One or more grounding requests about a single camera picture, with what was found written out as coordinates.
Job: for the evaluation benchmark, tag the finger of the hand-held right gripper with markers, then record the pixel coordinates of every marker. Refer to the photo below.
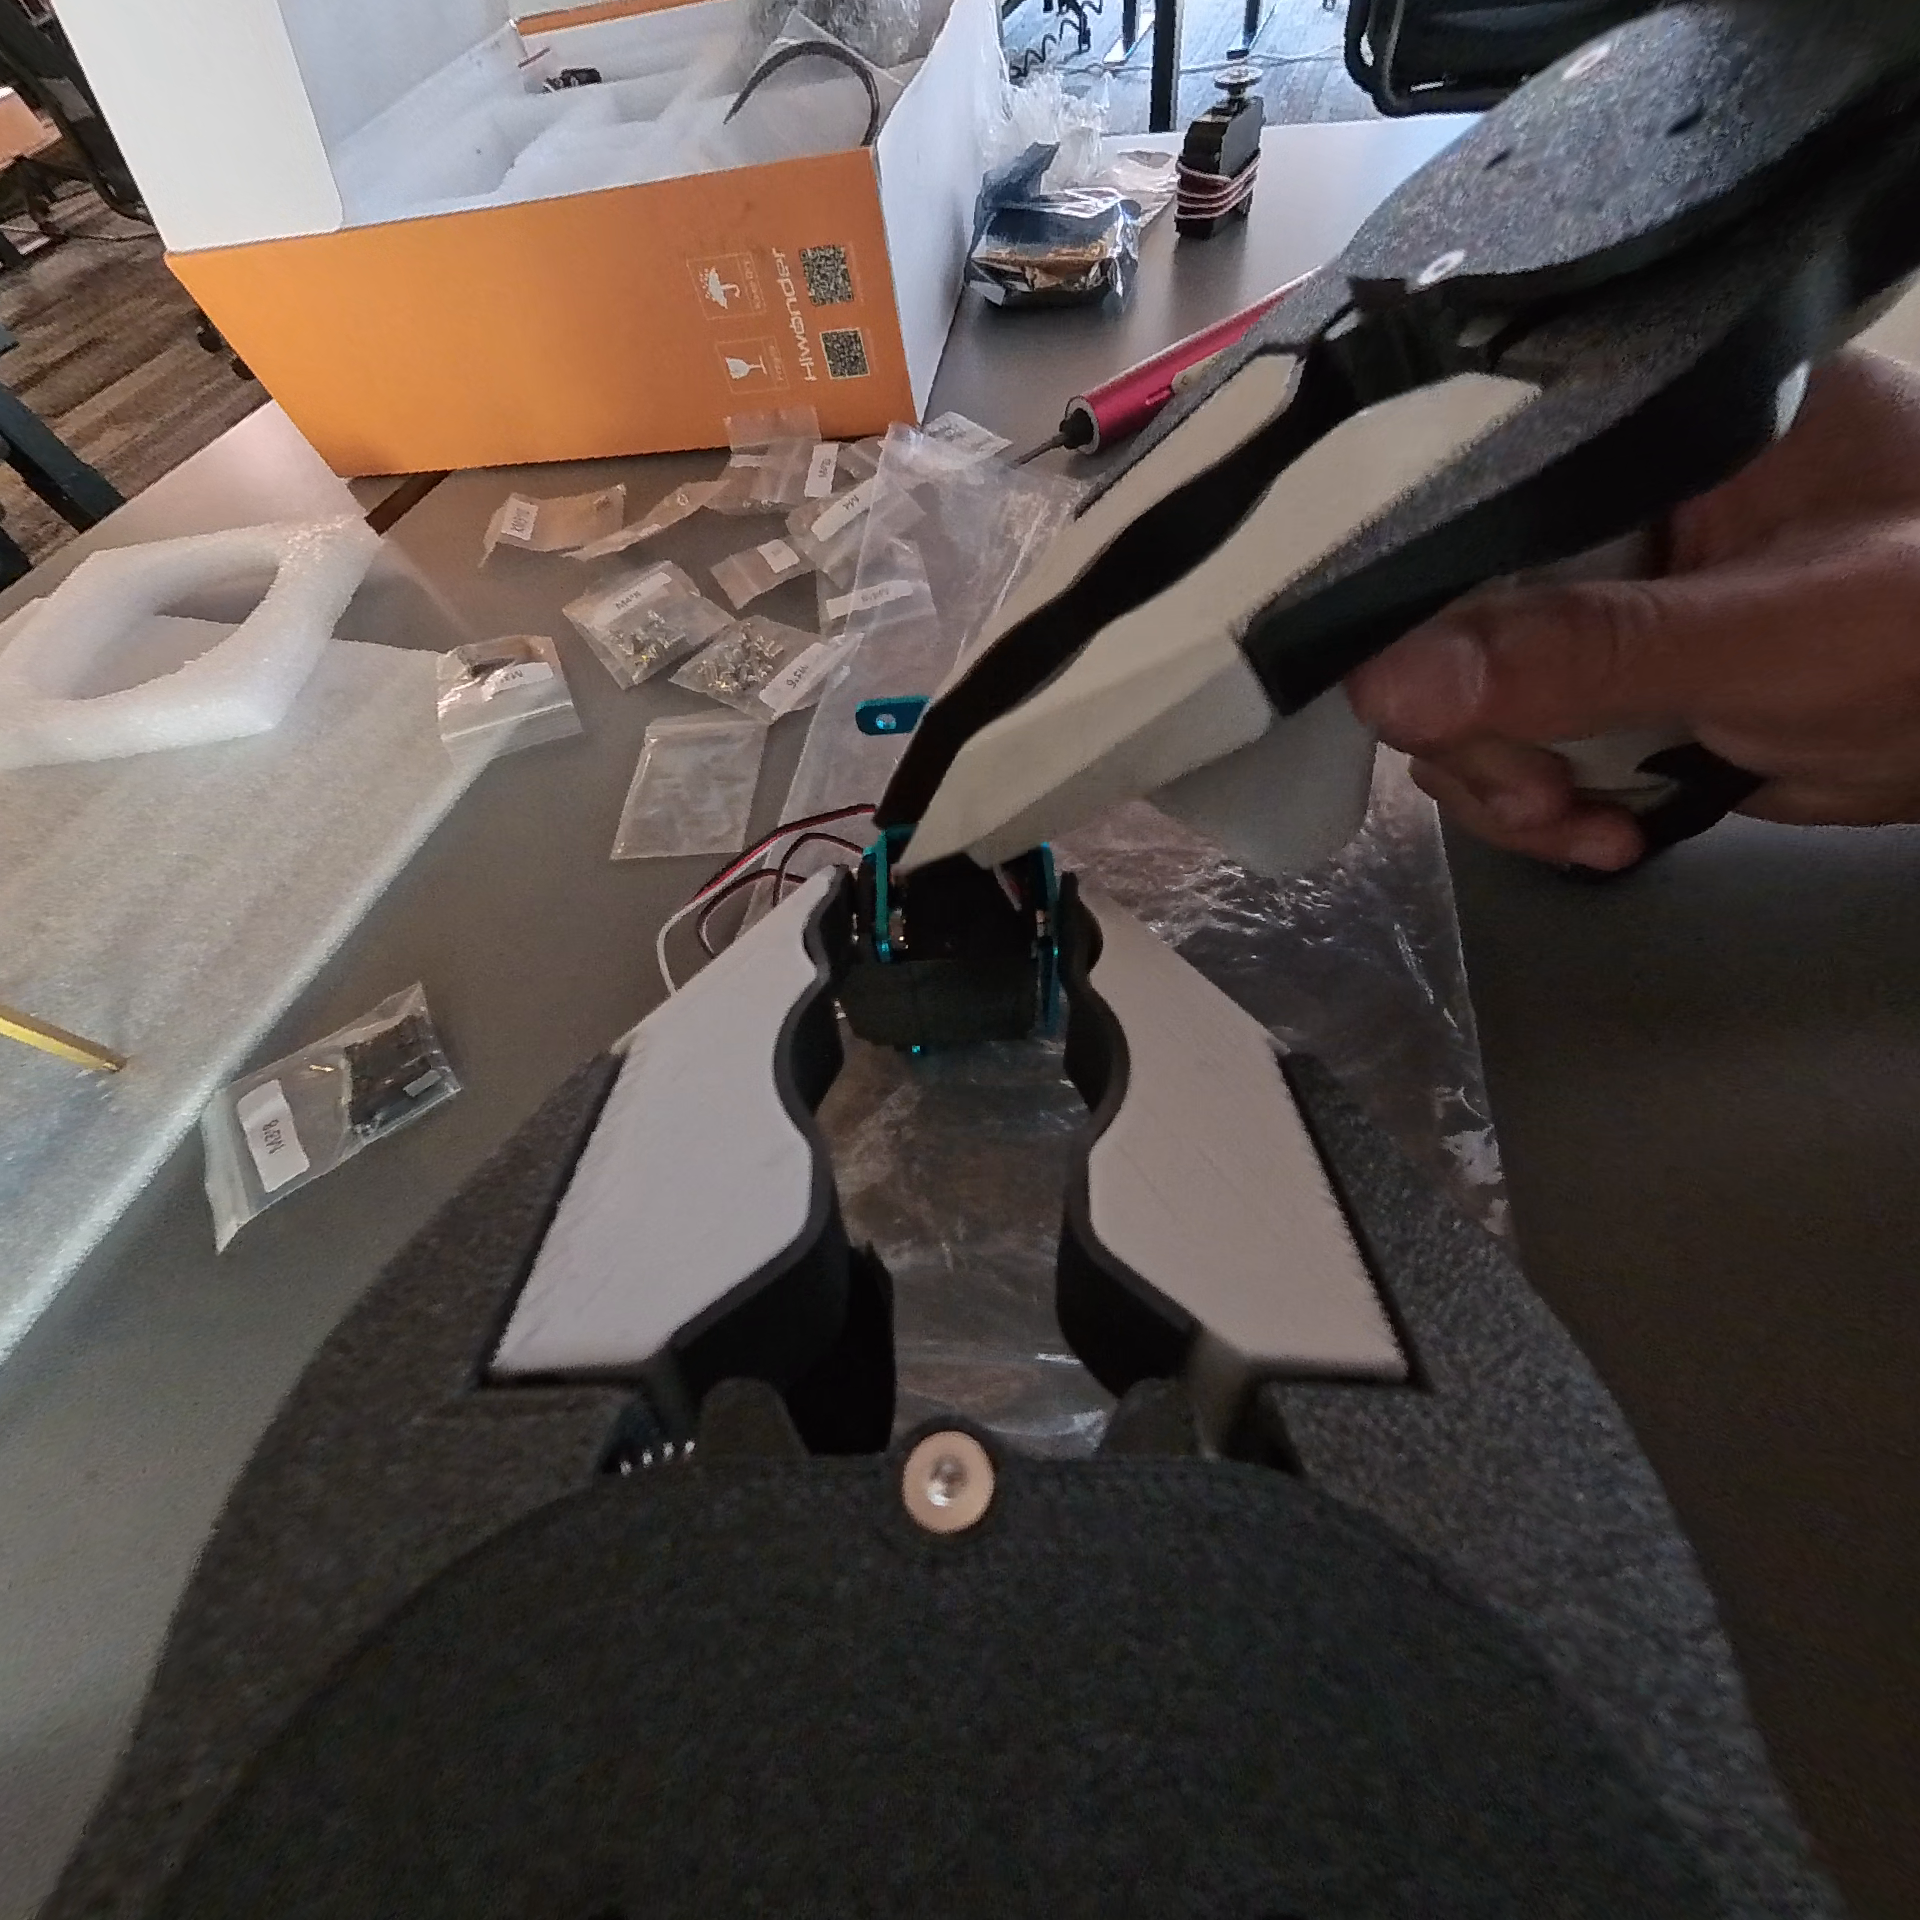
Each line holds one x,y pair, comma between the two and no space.
1170,480
1111,734

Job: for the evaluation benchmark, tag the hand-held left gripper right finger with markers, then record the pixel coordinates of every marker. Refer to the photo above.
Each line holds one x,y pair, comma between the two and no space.
1245,1200

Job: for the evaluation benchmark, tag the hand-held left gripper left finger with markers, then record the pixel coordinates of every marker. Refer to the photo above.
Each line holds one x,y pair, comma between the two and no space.
676,1183

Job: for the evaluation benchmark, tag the blue metal U bracket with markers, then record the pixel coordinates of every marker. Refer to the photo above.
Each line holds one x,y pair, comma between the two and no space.
873,721

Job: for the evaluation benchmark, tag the black servo with blue mount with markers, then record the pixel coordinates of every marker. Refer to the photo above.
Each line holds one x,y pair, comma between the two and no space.
945,974

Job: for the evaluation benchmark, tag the person's right hand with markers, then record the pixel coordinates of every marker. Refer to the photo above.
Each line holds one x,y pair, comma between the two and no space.
1800,645

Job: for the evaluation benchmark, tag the red electric screwdriver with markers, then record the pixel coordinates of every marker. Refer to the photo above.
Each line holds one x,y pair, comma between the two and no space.
1156,388

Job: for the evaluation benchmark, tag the large clear plastic bag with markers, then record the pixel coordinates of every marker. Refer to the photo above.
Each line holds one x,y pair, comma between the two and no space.
1320,960

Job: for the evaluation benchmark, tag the dark packet of parts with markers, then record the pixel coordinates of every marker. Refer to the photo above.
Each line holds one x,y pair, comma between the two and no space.
1052,248

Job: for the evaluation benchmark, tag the black office chair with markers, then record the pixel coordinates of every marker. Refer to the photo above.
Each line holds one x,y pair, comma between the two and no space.
1440,60

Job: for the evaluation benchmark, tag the clear bag with black parts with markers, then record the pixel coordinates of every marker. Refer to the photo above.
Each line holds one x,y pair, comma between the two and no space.
384,1071

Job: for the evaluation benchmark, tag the black table leg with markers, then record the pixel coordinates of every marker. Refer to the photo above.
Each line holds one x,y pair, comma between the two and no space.
1165,60

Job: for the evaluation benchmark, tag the pile of small screw bags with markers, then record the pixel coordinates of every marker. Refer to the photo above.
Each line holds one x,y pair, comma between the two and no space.
652,631

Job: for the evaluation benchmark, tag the white foam sheet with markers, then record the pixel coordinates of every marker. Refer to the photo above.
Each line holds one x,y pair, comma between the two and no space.
182,900

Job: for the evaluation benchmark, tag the white foam box insert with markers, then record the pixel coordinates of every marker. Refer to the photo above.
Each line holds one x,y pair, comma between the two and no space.
599,135

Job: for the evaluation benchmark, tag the orange cardboard box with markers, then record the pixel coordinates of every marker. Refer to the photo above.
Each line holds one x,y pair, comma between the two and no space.
526,299

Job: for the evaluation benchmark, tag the white foam frame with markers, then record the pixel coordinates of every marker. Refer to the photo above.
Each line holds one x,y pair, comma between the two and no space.
46,721

